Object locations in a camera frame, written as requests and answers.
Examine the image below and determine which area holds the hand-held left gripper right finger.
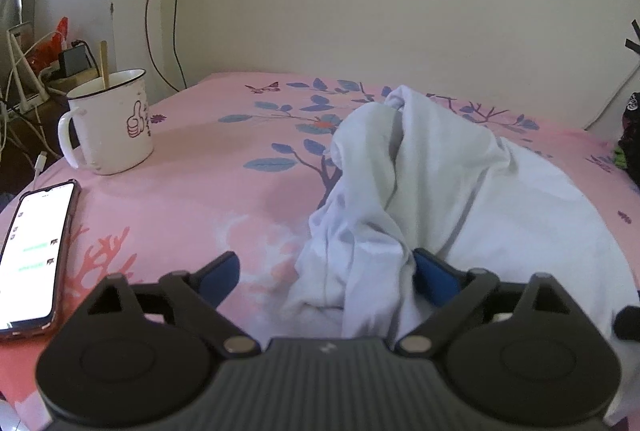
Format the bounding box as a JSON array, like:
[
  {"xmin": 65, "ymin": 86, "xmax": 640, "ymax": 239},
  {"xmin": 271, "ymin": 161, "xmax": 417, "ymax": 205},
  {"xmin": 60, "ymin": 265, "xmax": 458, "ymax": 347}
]
[{"xmin": 396, "ymin": 248, "xmax": 575, "ymax": 356}]

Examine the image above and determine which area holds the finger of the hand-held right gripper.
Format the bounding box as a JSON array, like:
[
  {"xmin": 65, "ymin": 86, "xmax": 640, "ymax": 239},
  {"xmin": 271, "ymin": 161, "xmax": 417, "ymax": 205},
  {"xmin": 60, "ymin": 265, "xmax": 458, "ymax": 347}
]
[{"xmin": 614, "ymin": 303, "xmax": 640, "ymax": 341}]

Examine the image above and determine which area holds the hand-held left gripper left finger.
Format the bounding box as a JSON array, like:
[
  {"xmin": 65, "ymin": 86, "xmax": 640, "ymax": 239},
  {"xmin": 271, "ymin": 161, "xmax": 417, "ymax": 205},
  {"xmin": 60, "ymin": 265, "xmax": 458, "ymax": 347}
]
[{"xmin": 86, "ymin": 251, "xmax": 261, "ymax": 356}]

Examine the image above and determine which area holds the white garment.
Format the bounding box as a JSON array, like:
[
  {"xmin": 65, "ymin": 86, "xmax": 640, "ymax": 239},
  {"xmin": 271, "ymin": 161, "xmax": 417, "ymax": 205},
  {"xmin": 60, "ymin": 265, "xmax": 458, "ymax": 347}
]
[{"xmin": 282, "ymin": 85, "xmax": 640, "ymax": 348}]

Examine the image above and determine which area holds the pink tree-print bed sheet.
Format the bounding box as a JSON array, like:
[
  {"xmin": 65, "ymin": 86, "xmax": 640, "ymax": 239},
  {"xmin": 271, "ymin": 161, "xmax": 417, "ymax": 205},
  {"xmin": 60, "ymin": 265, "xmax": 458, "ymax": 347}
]
[{"xmin": 0, "ymin": 71, "xmax": 640, "ymax": 431}]

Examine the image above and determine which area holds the white thumbs-up mug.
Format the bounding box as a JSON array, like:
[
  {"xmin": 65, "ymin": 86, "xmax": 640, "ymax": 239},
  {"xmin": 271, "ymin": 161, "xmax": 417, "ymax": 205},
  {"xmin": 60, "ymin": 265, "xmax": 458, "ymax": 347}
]
[{"xmin": 57, "ymin": 69, "xmax": 155, "ymax": 176}]

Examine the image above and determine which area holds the smartphone with lit screen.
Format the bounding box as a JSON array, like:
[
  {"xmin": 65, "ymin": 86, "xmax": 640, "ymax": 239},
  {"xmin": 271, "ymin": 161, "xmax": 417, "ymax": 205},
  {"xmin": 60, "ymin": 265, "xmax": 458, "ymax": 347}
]
[{"xmin": 0, "ymin": 179, "xmax": 82, "ymax": 342}]

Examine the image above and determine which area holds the black skull-print garment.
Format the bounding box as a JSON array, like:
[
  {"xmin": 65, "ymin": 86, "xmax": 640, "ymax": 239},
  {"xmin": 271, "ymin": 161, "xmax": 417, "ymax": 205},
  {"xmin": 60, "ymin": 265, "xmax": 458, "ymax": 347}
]
[{"xmin": 617, "ymin": 92, "xmax": 640, "ymax": 188}]

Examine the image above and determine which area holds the black charger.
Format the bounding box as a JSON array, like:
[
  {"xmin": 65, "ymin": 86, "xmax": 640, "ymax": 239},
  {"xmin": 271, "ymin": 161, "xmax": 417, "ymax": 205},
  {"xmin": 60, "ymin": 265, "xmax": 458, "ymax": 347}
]
[{"xmin": 57, "ymin": 41, "xmax": 94, "ymax": 79}]

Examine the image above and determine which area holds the red plastic bag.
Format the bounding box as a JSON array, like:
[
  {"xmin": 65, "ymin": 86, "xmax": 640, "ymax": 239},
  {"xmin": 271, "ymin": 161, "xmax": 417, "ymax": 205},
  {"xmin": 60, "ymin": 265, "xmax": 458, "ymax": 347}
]
[{"xmin": 29, "ymin": 17, "xmax": 70, "ymax": 72}]

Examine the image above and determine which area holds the white charging cable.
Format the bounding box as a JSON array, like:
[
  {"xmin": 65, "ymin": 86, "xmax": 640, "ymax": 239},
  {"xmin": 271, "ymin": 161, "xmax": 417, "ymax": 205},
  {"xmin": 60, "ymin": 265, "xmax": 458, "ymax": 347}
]
[{"xmin": 29, "ymin": 151, "xmax": 51, "ymax": 192}]

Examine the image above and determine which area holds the white wall cable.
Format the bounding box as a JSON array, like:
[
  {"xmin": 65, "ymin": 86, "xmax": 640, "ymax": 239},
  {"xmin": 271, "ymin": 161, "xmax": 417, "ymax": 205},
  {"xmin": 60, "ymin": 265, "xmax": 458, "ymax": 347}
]
[{"xmin": 584, "ymin": 61, "xmax": 640, "ymax": 130}]

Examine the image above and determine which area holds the black wall cable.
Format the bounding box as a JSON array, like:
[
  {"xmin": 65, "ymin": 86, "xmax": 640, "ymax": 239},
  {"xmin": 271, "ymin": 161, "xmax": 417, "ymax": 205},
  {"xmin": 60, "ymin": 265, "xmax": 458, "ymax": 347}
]
[{"xmin": 144, "ymin": 0, "xmax": 189, "ymax": 93}]

